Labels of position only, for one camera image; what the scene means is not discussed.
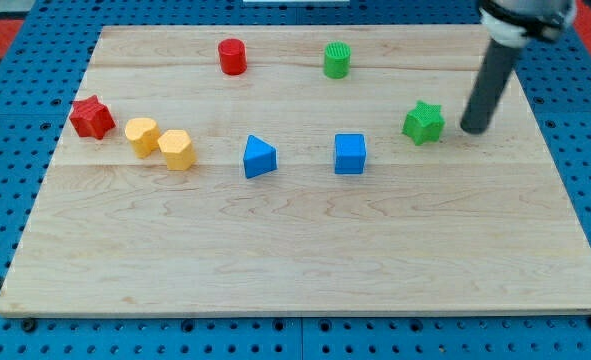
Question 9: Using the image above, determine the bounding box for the yellow hexagon block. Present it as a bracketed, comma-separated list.
[158, 130, 197, 171]

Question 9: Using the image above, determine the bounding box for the green cylinder block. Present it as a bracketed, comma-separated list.
[323, 41, 352, 79]

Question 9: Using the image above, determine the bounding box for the blue cube block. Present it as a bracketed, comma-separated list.
[334, 133, 367, 174]

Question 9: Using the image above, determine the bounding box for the green star block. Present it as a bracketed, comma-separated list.
[401, 100, 445, 146]

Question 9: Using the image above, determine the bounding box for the robot arm end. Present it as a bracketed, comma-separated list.
[476, 0, 577, 48]

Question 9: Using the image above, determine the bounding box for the wooden board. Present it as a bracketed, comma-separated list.
[0, 25, 591, 318]

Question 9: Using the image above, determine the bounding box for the red cylinder block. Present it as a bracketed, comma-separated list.
[218, 38, 247, 75]

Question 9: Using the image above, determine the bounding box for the red star block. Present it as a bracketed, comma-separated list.
[69, 95, 116, 140]

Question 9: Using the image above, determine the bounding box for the grey cylindrical pointer rod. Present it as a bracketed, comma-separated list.
[460, 39, 521, 135]

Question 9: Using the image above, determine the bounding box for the yellow heart block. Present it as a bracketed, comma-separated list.
[124, 118, 161, 158]

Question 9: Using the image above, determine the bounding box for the blue triangle block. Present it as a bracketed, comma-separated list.
[243, 135, 277, 179]

